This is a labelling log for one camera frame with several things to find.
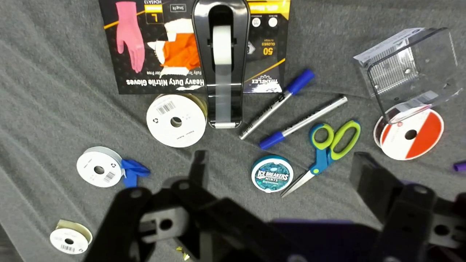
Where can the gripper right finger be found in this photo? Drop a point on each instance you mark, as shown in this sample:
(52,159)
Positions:
(404,214)

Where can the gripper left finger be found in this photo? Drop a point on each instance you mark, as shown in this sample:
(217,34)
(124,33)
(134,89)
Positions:
(123,218)

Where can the purple object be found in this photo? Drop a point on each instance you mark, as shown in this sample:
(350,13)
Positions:
(460,166)

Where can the blue ribbon spool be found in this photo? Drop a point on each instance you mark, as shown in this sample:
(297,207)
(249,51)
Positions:
(103,167)

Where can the small gold ribbon spool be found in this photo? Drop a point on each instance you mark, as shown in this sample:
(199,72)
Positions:
(70,238)

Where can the red and white ribbon spool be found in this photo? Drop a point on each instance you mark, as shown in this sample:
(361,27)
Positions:
(409,134)

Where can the green and blue scissors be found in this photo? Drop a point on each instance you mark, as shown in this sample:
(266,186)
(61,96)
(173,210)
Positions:
(327,147)

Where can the large gold ribbon spool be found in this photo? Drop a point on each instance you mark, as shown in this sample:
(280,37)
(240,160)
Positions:
(176,120)

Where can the blue capped silver marker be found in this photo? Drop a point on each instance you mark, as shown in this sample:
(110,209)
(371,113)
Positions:
(302,122)
(276,103)

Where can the round teal mint tin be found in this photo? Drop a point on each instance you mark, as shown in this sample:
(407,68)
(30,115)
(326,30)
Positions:
(272,174)

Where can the grey cloth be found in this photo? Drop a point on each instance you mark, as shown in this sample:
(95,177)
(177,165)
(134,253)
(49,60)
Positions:
(54,91)

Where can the clear plastic box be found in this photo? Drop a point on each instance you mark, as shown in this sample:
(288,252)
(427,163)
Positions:
(409,69)

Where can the black glove box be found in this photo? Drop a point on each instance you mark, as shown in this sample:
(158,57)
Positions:
(153,47)

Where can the black tape dispenser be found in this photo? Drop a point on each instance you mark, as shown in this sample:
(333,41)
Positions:
(222,58)

